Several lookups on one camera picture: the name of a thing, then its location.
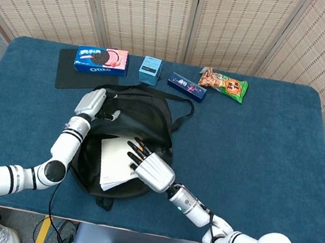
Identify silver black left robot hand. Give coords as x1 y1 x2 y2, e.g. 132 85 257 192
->
73 84 124 124

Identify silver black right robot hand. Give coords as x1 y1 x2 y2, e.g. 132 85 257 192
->
119 136 182 196

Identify white notebook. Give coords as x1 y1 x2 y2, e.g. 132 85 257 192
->
92 133 145 198

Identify black fabric backpack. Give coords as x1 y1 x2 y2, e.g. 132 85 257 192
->
63 75 197 224

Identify black flat mat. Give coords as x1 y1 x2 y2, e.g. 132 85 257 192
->
53 46 124 99

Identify blue Oreo cookie box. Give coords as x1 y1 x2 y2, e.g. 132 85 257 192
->
72 42 131 82

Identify small light blue box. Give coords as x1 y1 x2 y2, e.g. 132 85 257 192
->
136 55 165 87

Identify long dark blue box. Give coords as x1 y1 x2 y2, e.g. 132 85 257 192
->
164 71 210 104

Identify orange and green snack bag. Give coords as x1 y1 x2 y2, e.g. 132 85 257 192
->
195 65 251 105

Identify woven folding screen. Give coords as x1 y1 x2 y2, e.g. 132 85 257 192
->
0 0 325 113

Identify blue table cloth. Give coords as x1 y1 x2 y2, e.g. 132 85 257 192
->
0 31 325 243

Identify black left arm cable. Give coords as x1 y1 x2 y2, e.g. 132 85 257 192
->
43 182 69 238

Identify black floor cables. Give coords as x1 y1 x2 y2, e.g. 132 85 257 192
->
46 217 80 243

